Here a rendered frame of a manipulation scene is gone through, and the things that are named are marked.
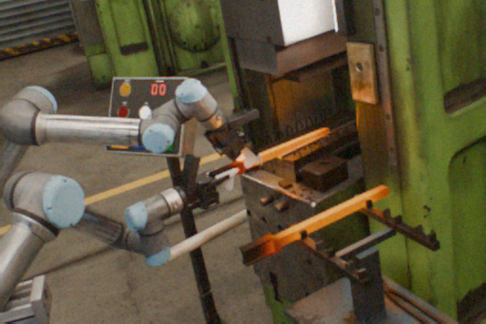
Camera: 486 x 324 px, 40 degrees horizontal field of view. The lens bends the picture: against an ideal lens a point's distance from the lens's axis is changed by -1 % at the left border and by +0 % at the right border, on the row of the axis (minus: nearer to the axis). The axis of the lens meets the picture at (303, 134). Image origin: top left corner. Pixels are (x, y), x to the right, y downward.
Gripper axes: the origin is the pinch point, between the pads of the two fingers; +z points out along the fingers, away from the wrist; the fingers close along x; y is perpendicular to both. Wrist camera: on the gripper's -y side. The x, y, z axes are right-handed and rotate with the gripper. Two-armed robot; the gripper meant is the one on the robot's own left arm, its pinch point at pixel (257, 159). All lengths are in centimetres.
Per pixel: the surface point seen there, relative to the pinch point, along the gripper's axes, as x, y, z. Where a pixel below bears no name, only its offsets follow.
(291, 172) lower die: 6.1, -3.7, 9.3
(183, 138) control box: -38.2, 3.3, -1.7
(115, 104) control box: -69, 6, -15
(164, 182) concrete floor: -222, -10, 121
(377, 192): 43.7, -5.5, 5.3
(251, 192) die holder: -10.1, 6.0, 14.4
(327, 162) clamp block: 15.2, -11.7, 10.5
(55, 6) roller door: -758, -165, 144
